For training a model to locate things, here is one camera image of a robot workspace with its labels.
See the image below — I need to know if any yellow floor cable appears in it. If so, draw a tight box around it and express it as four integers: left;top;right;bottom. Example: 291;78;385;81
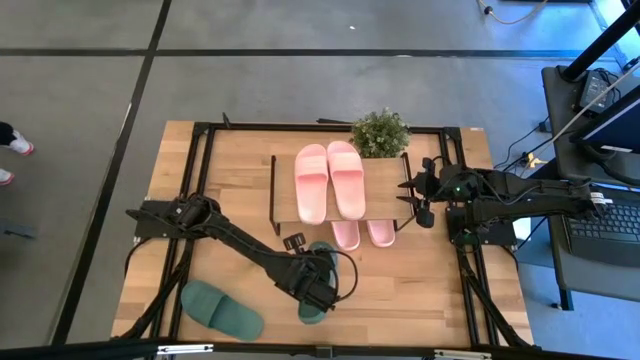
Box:
476;0;550;26

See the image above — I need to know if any pink slide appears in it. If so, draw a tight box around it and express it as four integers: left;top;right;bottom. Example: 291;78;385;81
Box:
366;218;397;249
326;140;367;221
330;219;361;252
293;143;330;226

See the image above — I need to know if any green slide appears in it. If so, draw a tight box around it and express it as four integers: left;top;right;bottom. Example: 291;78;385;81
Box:
179;278;266;343
297;240;341;326

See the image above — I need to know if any black power adapter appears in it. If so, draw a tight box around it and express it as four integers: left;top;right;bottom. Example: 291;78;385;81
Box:
578;68;610;112

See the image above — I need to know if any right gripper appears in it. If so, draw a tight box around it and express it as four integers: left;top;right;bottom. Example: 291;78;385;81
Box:
396;157;476;229

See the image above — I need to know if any black post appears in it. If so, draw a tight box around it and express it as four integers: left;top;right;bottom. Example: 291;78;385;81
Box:
560;0;640;82

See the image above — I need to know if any artificial potted plant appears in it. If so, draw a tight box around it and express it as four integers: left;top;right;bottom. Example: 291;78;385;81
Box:
348;106;413;160

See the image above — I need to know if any yellow plug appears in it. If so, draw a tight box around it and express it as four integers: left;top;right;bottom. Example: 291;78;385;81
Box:
523;152;549;170

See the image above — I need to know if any black side desk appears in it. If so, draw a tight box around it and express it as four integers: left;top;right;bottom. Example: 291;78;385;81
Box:
542;64;640;311

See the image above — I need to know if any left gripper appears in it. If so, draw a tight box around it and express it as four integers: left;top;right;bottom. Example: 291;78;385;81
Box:
274;232;339;314

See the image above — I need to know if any black rig crossbar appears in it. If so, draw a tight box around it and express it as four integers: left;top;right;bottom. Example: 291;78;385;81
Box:
0;338;640;360

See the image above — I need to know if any black table frame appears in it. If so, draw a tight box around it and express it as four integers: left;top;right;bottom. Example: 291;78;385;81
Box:
112;113;534;351

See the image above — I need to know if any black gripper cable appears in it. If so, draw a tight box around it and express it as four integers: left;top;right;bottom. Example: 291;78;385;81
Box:
319;248;360;304

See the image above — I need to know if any black monitor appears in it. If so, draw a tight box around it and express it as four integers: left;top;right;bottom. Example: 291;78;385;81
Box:
569;83;640;157

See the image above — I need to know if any wooden shelf black frame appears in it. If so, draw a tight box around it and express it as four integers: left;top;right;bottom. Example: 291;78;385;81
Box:
268;151;417;237

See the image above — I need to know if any black keyboard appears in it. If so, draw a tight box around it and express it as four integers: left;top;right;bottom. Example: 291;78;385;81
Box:
563;201;640;270

